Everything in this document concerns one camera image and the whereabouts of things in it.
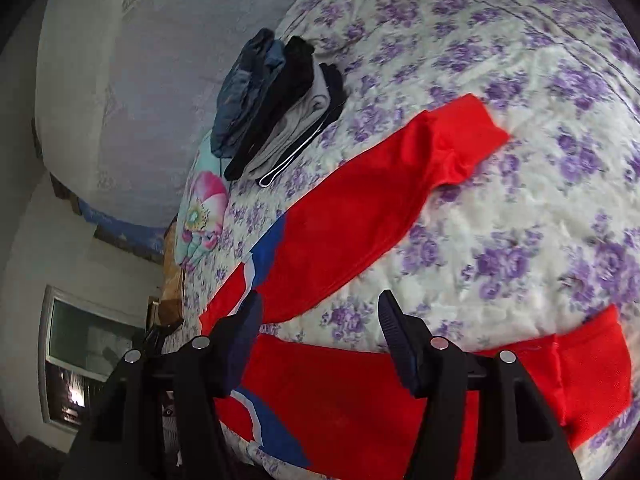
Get red pants with blue stripe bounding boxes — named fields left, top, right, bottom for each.
left=197, top=94, right=632, bottom=480

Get purple floral bedspread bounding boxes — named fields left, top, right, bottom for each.
left=177, top=0, right=640, bottom=480

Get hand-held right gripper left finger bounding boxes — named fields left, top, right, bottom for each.
left=57, top=290, right=266, bottom=480

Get blue wall poster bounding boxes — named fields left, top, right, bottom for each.
left=77, top=197, right=168, bottom=256

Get folded navy white-striped pants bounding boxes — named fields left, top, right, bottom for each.
left=257, top=62, right=346, bottom=188

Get folded blue jeans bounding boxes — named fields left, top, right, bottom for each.
left=210, top=29, right=288, bottom=157

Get white framed window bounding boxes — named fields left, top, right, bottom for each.
left=40, top=285, right=151, bottom=426

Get folded black pants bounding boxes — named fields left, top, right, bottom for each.
left=223, top=36, right=316, bottom=181

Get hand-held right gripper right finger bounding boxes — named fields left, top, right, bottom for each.
left=377, top=290, right=583, bottom=480

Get wooden bed frame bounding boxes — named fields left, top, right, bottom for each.
left=146, top=297, right=183, bottom=336

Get teal pink patterned pillow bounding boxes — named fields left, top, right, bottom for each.
left=172, top=132, right=231, bottom=273

